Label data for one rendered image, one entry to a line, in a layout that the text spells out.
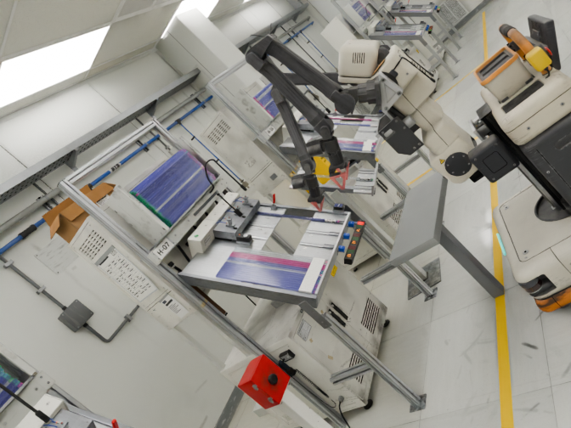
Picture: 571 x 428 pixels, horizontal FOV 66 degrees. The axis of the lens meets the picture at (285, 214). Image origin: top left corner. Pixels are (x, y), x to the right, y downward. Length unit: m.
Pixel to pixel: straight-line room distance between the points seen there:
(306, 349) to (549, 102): 1.48
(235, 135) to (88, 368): 1.97
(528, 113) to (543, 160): 0.19
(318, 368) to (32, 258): 2.28
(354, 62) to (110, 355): 2.69
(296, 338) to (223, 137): 1.80
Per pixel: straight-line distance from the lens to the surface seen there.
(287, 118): 2.18
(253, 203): 2.56
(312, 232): 2.37
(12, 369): 1.92
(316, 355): 2.31
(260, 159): 3.43
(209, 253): 2.34
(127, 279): 2.50
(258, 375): 1.81
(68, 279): 3.69
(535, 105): 1.73
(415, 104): 1.87
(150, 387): 3.64
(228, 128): 3.44
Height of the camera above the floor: 1.39
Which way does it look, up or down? 10 degrees down
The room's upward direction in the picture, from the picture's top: 47 degrees counter-clockwise
